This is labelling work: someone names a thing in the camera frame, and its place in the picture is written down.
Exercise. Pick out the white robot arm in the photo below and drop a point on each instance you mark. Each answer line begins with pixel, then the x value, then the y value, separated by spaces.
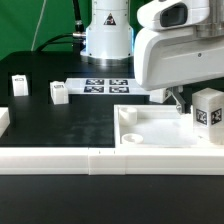
pixel 109 37

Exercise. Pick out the white square tabletop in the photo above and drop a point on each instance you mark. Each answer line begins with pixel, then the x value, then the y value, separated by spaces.
pixel 156 126

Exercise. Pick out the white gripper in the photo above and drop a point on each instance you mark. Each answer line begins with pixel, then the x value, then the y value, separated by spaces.
pixel 181 42

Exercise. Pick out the white U-shaped obstacle fence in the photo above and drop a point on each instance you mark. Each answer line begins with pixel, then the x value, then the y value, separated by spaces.
pixel 122 160

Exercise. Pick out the white marker base plate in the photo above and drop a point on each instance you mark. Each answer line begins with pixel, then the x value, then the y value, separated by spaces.
pixel 103 86

